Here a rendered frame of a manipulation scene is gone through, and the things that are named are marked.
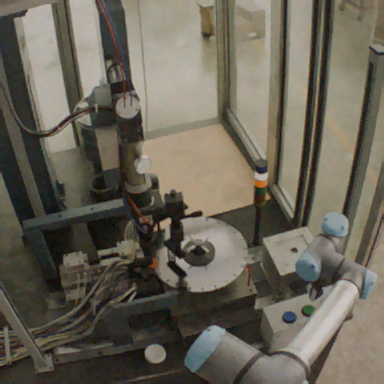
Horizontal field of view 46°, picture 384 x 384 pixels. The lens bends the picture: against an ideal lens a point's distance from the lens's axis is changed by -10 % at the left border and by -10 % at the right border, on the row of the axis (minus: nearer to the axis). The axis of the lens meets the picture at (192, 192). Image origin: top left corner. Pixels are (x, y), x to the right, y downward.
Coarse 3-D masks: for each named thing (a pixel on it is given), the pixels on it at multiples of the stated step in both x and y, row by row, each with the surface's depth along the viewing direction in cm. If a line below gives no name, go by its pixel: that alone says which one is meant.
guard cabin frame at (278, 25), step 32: (0, 0) 64; (32, 0) 65; (64, 0) 195; (224, 0) 215; (64, 32) 206; (224, 32) 228; (64, 64) 218; (224, 64) 241; (320, 64) 143; (224, 96) 254; (320, 96) 149
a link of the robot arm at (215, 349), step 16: (208, 336) 97; (224, 336) 97; (192, 352) 96; (208, 352) 94; (224, 352) 93; (240, 352) 93; (256, 352) 94; (192, 368) 96; (208, 368) 93; (224, 368) 92; (240, 368) 91
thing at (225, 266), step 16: (192, 224) 177; (208, 224) 176; (224, 224) 176; (160, 240) 172; (208, 240) 171; (224, 240) 170; (160, 256) 166; (224, 256) 165; (240, 256) 165; (160, 272) 161; (176, 272) 161; (192, 272) 161; (208, 272) 160; (224, 272) 160; (240, 272) 160; (192, 288) 156; (208, 288) 156
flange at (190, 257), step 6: (186, 246) 168; (204, 246) 166; (210, 246) 167; (186, 252) 166; (192, 252) 165; (198, 252) 164; (204, 252) 165; (210, 252) 165; (186, 258) 164; (192, 258) 164; (198, 258) 164; (204, 258) 164; (210, 258) 164; (198, 264) 162
